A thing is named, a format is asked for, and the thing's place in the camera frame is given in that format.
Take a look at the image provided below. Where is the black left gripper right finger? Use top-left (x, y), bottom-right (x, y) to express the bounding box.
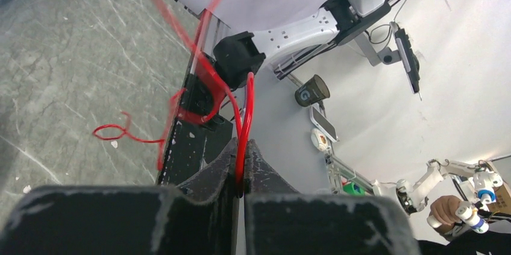
top-left (244, 140), bottom-right (421, 254)

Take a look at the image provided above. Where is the red wire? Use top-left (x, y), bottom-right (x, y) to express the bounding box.
top-left (92, 0), bottom-right (256, 187)

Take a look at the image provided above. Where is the black base frame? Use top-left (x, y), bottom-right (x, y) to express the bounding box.
top-left (155, 13), bottom-right (233, 185)

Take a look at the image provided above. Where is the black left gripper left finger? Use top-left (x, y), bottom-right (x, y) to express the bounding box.
top-left (1, 139), bottom-right (237, 254)

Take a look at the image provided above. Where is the dark paper cup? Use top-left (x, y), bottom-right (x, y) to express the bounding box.
top-left (295, 74), bottom-right (331, 107)

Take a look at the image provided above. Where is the operator hand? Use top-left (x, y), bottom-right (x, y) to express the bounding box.
top-left (430, 195), bottom-right (462, 227)

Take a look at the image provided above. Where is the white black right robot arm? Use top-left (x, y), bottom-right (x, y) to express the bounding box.
top-left (213, 0), bottom-right (420, 93)

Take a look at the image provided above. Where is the smartphone on table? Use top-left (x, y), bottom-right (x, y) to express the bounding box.
top-left (310, 104), bottom-right (338, 142)

